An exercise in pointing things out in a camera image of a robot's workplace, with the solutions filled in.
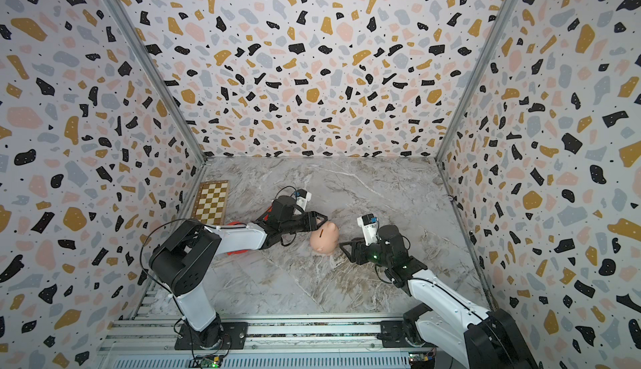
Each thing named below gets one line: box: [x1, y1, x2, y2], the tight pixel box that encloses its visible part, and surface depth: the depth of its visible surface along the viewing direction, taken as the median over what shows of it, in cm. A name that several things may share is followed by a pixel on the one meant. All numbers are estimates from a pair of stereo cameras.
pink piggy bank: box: [309, 217, 340, 255], surface depth 88 cm
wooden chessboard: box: [191, 179, 230, 226], surface depth 105 cm
